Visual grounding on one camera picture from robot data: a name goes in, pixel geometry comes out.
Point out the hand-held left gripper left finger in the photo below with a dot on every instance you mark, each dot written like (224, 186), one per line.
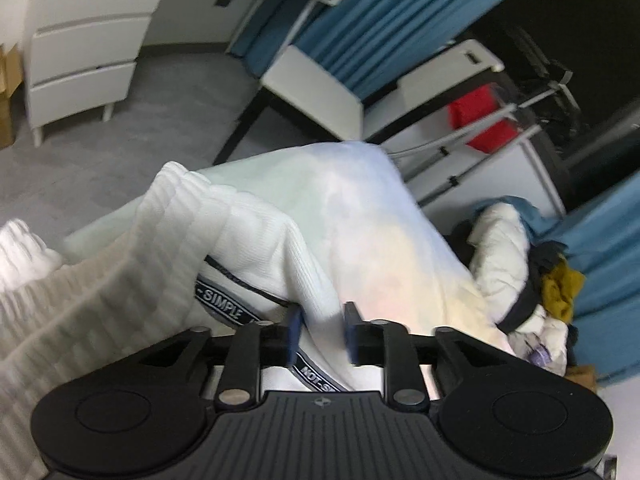
(295, 335)

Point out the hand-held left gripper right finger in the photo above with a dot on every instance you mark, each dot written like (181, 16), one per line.
(351, 340)

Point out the white sweatshirt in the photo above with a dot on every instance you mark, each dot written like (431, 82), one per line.
(240, 240)

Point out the pastel tie-dye bed blanket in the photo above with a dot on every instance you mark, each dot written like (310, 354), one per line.
(375, 230)

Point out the white garment with black trim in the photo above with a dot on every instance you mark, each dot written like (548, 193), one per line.
(502, 255)

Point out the dark garment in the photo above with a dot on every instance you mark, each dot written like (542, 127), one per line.
(547, 260)

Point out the mustard yellow garment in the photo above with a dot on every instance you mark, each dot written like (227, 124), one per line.
(562, 290)

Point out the garment steamer stand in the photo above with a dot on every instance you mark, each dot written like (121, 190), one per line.
(465, 132)

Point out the white folding chair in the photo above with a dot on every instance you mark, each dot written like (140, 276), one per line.
(320, 95)

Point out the red garment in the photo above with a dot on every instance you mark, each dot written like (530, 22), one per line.
(482, 115)

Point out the white dressing table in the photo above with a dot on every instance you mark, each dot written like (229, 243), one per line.
(85, 35)

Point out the cardboard box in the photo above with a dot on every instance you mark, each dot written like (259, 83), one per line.
(7, 100)

